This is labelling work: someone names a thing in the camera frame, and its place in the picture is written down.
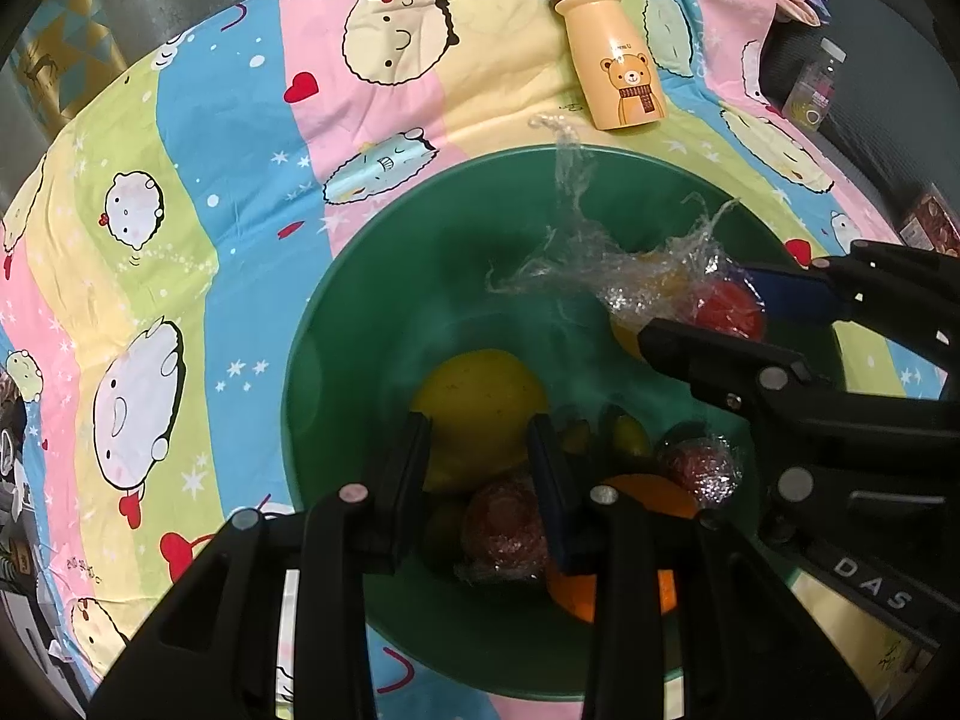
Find yellow round citrus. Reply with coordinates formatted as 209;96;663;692
415;347;550;494

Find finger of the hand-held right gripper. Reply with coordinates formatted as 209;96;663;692
746;238;960;374
636;317;850;437

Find plastic-wrapped red strawberry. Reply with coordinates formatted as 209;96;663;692
658;435;745;509
457;478;552;584

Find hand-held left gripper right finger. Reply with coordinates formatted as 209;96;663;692
527;412;877;720

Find clear jar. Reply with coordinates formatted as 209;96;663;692
782;36;848;126

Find grey sofa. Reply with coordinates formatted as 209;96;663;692
765;0;960;241

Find green plastic basin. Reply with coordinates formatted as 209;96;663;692
281;142;848;702

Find yellow bear-print bottle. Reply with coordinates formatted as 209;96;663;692
514;0;668;132

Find plastic-wrapped red tomato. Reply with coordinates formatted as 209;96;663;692
486;111;767;342

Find yellow blue deer curtain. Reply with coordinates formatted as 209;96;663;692
15;0;130;125

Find cartoon striped bedsheet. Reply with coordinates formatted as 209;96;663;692
0;0;947;720

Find orange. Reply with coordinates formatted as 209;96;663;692
546;471;700;625

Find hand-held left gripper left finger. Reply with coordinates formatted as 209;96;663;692
85;411;434;720

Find red patterned box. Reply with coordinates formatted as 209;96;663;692
898;184;960;256

